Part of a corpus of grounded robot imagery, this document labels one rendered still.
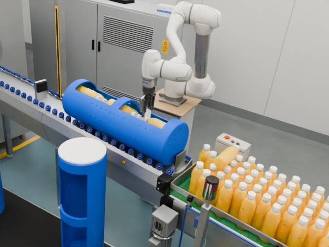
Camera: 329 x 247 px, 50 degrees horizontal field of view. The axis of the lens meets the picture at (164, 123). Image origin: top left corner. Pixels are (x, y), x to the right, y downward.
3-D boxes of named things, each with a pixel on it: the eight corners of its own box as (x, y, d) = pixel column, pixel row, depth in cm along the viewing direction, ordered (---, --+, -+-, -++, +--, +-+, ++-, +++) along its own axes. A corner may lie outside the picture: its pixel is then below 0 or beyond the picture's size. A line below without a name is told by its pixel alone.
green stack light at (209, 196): (206, 189, 166) (208, 181, 164) (218, 196, 163) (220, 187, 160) (199, 196, 161) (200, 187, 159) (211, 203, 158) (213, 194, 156)
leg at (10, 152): (11, 154, 368) (4, 100, 338) (14, 156, 365) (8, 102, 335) (6, 156, 363) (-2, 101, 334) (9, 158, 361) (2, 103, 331)
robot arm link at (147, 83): (138, 75, 204) (138, 85, 206) (151, 80, 199) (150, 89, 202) (148, 72, 210) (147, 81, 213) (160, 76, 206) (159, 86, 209)
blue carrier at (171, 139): (94, 105, 271) (89, 72, 255) (188, 150, 230) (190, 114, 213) (65, 122, 253) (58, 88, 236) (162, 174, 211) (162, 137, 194)
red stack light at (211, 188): (208, 181, 163) (209, 174, 162) (220, 187, 160) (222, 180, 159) (200, 187, 159) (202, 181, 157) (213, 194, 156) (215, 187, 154)
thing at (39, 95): (45, 96, 286) (44, 79, 279) (48, 98, 284) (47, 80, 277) (35, 100, 279) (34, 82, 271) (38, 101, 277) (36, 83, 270)
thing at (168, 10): (160, 10, 388) (161, 3, 384) (181, 14, 381) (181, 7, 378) (156, 12, 377) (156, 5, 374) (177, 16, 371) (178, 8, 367)
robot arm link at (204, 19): (190, 87, 289) (216, 93, 283) (183, 99, 278) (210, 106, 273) (194, -2, 233) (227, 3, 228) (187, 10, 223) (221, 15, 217)
